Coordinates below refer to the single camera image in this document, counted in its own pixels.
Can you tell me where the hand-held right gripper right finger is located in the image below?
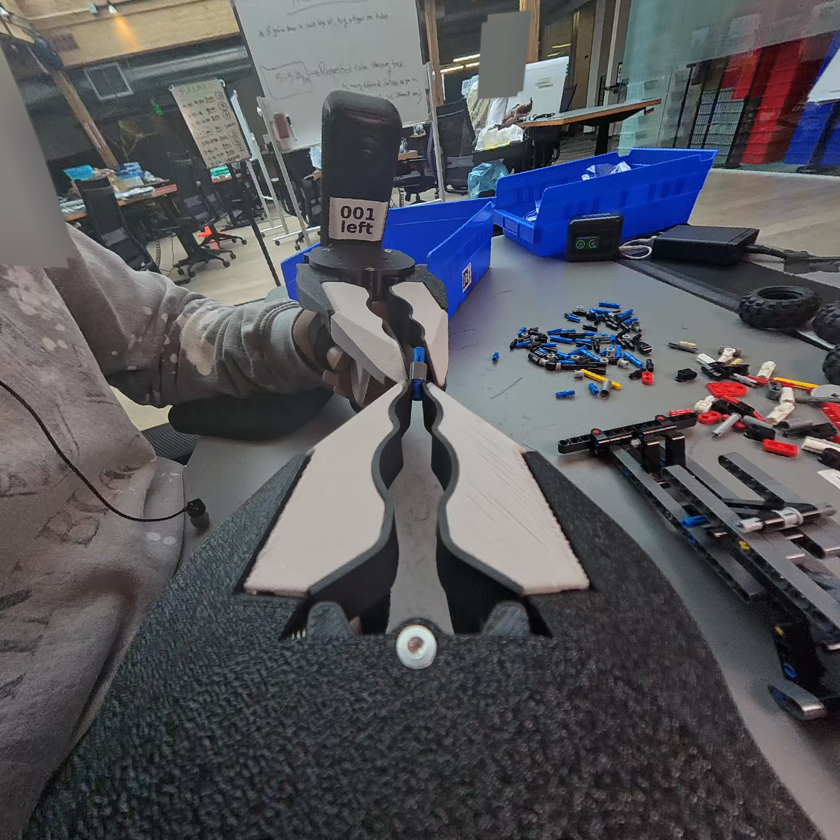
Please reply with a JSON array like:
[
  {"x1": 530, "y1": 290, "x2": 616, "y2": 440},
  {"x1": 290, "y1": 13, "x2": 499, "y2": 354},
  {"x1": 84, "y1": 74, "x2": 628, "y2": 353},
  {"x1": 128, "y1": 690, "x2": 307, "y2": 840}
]
[{"x1": 423, "y1": 382, "x2": 592, "y2": 594}]

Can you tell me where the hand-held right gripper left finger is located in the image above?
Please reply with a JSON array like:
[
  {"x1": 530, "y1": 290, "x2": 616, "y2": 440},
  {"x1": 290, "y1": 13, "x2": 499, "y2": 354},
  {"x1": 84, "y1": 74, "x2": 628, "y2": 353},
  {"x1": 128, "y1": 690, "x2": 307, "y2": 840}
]
[{"x1": 243, "y1": 382, "x2": 410, "y2": 598}]

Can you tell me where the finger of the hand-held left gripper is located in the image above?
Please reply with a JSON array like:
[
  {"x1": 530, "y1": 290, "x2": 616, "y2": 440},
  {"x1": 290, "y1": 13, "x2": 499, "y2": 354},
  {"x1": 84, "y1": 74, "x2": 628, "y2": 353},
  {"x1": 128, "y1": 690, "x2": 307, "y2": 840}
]
[
  {"x1": 322, "y1": 284, "x2": 410, "y2": 389},
  {"x1": 392, "y1": 279, "x2": 451, "y2": 389}
]

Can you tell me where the pile of blue black pins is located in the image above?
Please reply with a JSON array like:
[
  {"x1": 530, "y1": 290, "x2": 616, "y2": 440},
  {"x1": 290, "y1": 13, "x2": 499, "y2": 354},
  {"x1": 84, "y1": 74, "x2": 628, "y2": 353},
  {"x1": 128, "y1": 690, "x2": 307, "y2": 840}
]
[{"x1": 506, "y1": 302, "x2": 655, "y2": 400}]

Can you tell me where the grey toy brick chassis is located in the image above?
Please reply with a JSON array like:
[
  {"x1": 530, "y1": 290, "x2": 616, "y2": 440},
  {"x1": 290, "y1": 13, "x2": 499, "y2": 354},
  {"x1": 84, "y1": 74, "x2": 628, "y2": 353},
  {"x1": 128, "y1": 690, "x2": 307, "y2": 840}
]
[{"x1": 558, "y1": 411, "x2": 840, "y2": 723}]

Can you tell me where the pile of red white bricks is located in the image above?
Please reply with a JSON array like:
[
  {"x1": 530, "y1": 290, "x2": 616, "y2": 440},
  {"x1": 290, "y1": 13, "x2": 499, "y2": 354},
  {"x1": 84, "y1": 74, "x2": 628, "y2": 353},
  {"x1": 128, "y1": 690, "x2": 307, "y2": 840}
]
[{"x1": 667, "y1": 339, "x2": 840, "y2": 460}]

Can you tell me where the person's left forearm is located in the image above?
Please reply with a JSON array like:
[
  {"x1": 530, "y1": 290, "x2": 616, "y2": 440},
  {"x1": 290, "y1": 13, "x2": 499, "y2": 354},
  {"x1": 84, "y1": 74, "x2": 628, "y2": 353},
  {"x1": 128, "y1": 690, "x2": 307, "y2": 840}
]
[{"x1": 53, "y1": 226, "x2": 329, "y2": 410}]

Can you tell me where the grey desk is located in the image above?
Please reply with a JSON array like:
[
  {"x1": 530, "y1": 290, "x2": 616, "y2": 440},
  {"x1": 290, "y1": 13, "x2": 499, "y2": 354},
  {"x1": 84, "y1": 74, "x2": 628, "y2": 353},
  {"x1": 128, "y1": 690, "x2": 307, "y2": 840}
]
[{"x1": 178, "y1": 237, "x2": 840, "y2": 840}]

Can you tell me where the black desk strip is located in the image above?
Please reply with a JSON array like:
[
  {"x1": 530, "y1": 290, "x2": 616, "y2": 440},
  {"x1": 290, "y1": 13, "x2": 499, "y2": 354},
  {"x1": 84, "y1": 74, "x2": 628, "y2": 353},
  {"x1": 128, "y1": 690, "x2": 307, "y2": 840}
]
[{"x1": 630, "y1": 250, "x2": 840, "y2": 312}]

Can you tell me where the person's left hand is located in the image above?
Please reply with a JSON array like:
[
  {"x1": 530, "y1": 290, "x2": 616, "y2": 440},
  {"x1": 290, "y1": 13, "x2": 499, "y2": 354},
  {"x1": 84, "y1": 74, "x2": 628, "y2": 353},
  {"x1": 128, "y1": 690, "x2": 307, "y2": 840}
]
[{"x1": 310, "y1": 313, "x2": 379, "y2": 404}]

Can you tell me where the blue plastic bin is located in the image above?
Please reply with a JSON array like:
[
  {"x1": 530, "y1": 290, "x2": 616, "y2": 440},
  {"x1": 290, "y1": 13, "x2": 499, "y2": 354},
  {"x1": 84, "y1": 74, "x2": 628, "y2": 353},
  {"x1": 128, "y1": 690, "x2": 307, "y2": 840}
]
[
  {"x1": 283, "y1": 197, "x2": 496, "y2": 319},
  {"x1": 495, "y1": 147, "x2": 719, "y2": 258}
]

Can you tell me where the whiteboard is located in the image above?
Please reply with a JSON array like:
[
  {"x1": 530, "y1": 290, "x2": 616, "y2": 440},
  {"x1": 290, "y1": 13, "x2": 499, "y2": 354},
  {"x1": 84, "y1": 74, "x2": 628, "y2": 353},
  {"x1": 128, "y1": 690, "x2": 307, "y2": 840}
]
[{"x1": 234, "y1": 0, "x2": 431, "y2": 148}]

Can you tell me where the paper flip chart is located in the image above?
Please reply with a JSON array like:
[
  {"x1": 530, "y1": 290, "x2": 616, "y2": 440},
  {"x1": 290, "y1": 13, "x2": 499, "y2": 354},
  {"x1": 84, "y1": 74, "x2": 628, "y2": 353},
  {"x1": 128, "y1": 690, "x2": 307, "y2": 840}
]
[{"x1": 171, "y1": 79, "x2": 252, "y2": 170}]

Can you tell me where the black power unit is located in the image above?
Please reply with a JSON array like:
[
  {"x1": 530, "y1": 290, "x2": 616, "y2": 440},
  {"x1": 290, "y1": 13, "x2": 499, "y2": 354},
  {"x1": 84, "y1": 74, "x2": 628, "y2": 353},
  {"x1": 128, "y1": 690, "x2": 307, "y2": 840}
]
[{"x1": 566, "y1": 213, "x2": 626, "y2": 263}]

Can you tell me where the wooden office table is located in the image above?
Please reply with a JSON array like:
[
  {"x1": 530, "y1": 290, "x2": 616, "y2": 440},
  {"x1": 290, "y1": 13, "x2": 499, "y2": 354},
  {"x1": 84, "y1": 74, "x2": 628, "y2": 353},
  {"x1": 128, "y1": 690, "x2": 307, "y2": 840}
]
[{"x1": 523, "y1": 99, "x2": 665, "y2": 169}]

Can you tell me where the black office chair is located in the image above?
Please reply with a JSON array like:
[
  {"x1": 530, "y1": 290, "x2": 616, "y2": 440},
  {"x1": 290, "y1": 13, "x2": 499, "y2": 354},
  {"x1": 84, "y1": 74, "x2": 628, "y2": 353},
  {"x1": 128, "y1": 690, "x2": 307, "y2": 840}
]
[{"x1": 77, "y1": 175, "x2": 198, "y2": 283}]

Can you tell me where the black power adapter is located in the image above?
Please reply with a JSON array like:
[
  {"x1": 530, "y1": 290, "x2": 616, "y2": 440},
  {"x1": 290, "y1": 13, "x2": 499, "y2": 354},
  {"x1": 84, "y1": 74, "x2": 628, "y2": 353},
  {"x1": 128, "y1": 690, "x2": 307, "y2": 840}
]
[{"x1": 653, "y1": 224, "x2": 761, "y2": 267}]

